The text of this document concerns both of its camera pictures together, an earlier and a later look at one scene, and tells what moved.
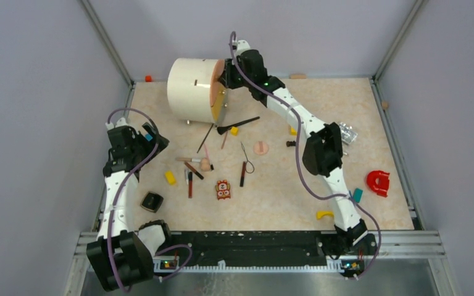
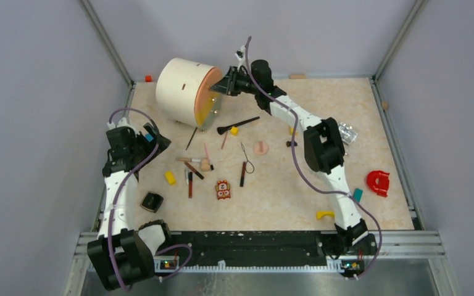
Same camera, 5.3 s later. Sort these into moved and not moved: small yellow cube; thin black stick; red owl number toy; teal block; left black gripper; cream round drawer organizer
Moved: cream round drawer organizer; thin black stick
Not moved: small yellow cube; left black gripper; red owl number toy; teal block
